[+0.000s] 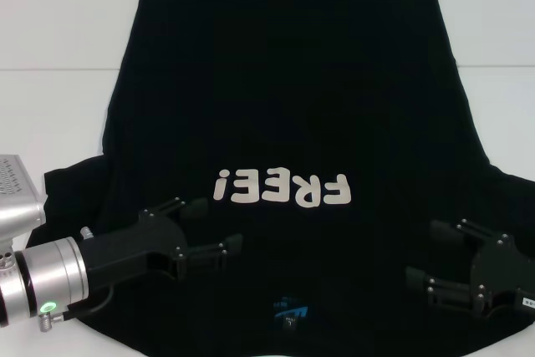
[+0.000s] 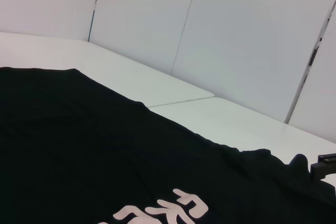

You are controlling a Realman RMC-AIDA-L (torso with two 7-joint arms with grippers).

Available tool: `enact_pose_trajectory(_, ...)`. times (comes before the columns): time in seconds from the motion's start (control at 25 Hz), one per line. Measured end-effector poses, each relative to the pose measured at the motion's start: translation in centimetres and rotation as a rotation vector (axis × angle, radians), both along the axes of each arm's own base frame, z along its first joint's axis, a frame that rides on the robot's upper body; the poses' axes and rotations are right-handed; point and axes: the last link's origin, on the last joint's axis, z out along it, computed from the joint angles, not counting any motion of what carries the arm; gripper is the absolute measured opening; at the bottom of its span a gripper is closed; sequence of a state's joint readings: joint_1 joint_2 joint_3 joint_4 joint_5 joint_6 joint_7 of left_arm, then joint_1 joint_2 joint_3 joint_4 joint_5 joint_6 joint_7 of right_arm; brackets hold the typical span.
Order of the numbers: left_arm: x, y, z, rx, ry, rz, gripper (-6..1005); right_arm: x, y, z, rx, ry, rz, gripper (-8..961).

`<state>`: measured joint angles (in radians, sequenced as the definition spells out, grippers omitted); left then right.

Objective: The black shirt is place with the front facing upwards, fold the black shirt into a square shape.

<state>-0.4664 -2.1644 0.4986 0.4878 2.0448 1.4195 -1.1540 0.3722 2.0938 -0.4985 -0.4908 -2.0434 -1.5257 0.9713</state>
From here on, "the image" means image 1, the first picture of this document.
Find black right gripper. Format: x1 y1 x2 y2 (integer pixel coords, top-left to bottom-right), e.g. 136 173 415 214
405 218 535 319

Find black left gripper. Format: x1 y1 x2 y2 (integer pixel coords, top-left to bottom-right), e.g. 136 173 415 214
77 196 244 293

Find black shirt with FREE print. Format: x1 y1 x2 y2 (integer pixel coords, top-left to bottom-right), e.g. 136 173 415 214
43 0 535 357

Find left wrist cable with connector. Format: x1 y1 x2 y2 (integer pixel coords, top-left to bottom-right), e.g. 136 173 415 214
39 283 116 333

